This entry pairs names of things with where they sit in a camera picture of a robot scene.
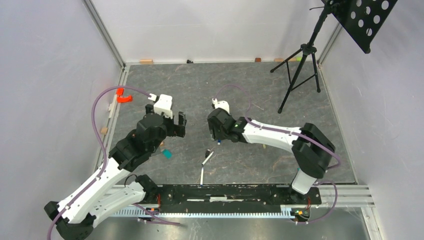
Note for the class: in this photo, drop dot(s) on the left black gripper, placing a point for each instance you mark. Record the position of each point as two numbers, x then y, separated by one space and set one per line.
178 130

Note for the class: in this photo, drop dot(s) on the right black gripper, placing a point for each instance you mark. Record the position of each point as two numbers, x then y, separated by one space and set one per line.
214 135

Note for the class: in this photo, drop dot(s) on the white pen with blue tip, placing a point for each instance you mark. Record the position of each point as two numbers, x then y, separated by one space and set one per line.
202 176

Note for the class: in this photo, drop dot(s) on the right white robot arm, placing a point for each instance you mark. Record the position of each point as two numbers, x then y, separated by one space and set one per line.
312 150

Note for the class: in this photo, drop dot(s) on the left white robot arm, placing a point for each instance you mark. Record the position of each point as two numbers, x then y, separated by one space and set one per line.
76 216

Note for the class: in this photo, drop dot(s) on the white pen with black tip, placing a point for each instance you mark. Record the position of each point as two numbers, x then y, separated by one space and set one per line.
207 158

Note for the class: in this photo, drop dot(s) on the teal block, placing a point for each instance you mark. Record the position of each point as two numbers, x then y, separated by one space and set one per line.
167 154

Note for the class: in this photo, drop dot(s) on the red L-shaped block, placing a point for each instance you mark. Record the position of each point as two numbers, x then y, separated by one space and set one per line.
124 99

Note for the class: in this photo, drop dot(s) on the red block upright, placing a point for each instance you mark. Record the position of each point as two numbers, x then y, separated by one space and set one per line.
120 91

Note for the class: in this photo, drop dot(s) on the small wooden block left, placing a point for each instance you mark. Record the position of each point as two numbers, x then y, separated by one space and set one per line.
104 130

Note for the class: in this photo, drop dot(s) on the black music stand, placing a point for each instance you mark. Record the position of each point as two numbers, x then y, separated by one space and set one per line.
361 19

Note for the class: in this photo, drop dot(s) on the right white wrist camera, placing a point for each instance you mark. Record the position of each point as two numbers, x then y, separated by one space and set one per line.
221 104

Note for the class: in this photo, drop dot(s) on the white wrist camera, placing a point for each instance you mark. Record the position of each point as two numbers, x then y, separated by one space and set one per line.
162 105
221 104

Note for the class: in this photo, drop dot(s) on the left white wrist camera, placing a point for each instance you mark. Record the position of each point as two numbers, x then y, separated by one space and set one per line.
162 105

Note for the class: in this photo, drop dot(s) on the wooden block at wall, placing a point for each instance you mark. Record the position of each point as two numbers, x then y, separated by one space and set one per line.
146 61

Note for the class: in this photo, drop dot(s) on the white cable duct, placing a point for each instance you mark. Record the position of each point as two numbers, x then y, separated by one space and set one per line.
135 212

